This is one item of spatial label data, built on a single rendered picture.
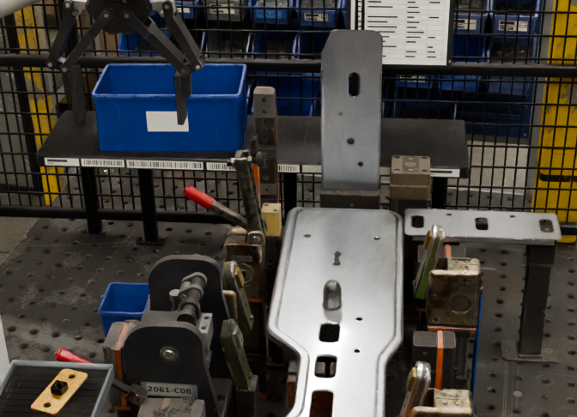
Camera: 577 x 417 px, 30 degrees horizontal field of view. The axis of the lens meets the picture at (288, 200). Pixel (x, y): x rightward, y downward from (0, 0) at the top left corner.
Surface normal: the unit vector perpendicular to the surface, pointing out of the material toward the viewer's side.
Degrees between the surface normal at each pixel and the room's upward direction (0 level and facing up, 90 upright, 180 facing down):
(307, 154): 0
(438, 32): 90
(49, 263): 0
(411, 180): 88
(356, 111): 90
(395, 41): 90
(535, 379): 0
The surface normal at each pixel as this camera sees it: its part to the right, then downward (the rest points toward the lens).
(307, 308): -0.02, -0.87
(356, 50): -0.10, 0.50
